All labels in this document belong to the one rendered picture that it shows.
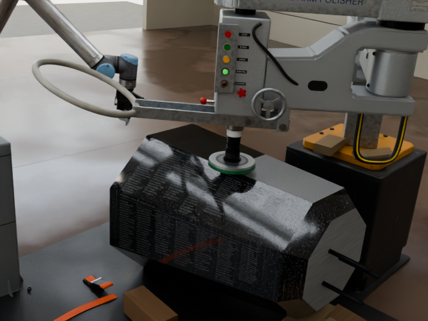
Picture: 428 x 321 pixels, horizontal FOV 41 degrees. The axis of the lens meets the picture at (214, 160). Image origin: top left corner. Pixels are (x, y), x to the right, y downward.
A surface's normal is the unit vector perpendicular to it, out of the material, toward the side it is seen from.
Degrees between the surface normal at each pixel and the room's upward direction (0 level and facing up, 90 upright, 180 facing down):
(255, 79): 90
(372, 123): 90
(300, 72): 90
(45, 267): 0
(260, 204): 45
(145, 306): 0
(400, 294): 0
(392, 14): 90
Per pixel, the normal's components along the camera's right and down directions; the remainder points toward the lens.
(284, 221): -0.42, -0.48
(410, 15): 0.02, 0.38
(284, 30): -0.74, 0.21
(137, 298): 0.07, -0.92
